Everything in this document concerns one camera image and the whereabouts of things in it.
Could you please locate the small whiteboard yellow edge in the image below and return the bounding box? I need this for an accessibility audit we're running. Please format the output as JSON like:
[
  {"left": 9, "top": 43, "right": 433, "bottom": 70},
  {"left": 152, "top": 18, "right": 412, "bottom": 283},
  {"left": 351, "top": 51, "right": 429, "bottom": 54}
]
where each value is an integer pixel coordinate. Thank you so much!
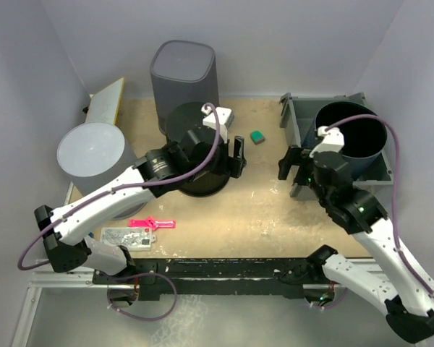
[{"left": 85, "top": 77, "right": 125, "bottom": 124}]

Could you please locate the dark blue round bin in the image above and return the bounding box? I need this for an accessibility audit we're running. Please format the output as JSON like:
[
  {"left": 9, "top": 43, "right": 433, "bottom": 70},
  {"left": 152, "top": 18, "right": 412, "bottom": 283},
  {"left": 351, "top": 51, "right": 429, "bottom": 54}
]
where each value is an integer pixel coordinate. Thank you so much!
[{"left": 302, "top": 101, "right": 387, "bottom": 179}]

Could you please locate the dark grey mesh basket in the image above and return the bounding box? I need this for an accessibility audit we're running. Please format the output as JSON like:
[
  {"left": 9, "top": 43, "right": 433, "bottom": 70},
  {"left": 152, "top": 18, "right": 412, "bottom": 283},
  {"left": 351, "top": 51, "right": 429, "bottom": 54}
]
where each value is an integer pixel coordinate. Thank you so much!
[{"left": 150, "top": 40, "right": 220, "bottom": 134}]

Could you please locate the grey rectangular plastic crate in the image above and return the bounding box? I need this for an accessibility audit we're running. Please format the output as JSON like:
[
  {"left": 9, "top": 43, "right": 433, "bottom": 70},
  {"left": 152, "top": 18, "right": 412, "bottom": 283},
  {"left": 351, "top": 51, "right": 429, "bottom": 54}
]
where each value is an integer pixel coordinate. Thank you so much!
[{"left": 279, "top": 93, "right": 393, "bottom": 193}]

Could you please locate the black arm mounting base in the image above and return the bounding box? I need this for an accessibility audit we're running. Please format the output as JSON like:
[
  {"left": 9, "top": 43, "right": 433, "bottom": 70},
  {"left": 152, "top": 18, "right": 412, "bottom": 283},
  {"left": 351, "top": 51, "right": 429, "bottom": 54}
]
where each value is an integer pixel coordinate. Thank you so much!
[{"left": 92, "top": 257, "right": 349, "bottom": 301}]

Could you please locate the large black round bucket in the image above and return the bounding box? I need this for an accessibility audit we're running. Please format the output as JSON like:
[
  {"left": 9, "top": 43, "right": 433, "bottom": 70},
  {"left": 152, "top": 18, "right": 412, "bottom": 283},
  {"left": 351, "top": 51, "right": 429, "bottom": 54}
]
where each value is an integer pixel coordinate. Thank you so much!
[{"left": 165, "top": 102, "right": 229, "bottom": 197}]

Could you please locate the light grey round bin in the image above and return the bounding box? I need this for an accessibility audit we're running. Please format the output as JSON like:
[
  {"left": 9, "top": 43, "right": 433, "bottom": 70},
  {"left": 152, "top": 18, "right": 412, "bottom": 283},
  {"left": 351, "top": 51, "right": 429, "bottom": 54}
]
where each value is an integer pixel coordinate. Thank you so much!
[{"left": 56, "top": 121, "right": 148, "bottom": 220}]

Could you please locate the white printed card package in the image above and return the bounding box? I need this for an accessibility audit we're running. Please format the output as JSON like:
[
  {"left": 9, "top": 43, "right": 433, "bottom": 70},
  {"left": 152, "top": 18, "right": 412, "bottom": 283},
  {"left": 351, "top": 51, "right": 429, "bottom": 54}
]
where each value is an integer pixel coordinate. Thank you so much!
[{"left": 100, "top": 227, "right": 156, "bottom": 252}]

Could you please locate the small green block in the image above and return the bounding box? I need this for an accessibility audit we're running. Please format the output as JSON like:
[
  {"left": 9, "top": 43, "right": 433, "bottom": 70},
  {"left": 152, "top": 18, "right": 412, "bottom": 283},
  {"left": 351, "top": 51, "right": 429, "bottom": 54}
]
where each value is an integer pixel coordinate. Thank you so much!
[{"left": 250, "top": 131, "right": 265, "bottom": 145}]

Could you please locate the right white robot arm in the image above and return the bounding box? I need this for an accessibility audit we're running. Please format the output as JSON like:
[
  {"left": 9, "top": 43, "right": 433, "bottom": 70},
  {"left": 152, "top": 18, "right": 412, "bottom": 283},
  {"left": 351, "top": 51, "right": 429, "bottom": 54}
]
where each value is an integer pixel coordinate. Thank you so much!
[{"left": 278, "top": 145, "right": 434, "bottom": 343}]

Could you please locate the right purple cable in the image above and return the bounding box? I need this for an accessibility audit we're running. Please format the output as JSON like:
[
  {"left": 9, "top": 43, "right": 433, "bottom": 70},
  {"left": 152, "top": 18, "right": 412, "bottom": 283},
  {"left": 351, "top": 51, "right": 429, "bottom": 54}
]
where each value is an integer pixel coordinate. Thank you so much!
[{"left": 310, "top": 113, "right": 434, "bottom": 314}]

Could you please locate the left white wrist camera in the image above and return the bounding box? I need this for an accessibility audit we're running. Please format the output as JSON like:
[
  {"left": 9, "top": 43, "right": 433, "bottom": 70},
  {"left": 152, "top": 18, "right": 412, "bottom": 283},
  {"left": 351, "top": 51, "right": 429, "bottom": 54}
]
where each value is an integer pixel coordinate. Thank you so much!
[{"left": 201, "top": 106, "right": 234, "bottom": 143}]

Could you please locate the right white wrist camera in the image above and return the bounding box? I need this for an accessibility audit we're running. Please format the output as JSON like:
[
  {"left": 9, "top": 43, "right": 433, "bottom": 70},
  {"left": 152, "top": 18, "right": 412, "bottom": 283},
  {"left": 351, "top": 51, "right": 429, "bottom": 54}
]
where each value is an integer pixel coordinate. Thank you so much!
[{"left": 309, "top": 126, "right": 344, "bottom": 158}]

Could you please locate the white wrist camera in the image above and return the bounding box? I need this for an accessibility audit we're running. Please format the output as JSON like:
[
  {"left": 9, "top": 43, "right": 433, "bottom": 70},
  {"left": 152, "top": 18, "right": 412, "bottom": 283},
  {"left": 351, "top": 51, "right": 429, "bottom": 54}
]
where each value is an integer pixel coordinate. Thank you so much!
[
  {"left": 309, "top": 126, "right": 344, "bottom": 158},
  {"left": 201, "top": 106, "right": 234, "bottom": 143}
]

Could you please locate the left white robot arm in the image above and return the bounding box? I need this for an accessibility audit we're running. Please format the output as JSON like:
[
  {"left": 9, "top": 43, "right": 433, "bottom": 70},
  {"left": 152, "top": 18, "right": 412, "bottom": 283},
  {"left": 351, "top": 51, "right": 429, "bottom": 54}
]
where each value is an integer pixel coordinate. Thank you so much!
[{"left": 35, "top": 127, "right": 246, "bottom": 283}]

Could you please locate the aluminium table frame rail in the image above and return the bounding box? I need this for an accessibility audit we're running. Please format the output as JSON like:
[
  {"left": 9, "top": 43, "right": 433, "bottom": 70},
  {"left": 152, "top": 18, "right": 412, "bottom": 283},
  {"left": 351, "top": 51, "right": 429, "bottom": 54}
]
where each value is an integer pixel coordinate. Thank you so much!
[{"left": 10, "top": 194, "right": 427, "bottom": 347}]

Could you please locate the pink plastic clip tool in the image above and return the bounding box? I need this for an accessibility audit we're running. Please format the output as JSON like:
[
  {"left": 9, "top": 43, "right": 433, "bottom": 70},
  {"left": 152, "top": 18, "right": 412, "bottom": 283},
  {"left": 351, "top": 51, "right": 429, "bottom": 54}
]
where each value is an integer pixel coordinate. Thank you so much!
[{"left": 128, "top": 217, "right": 176, "bottom": 231}]

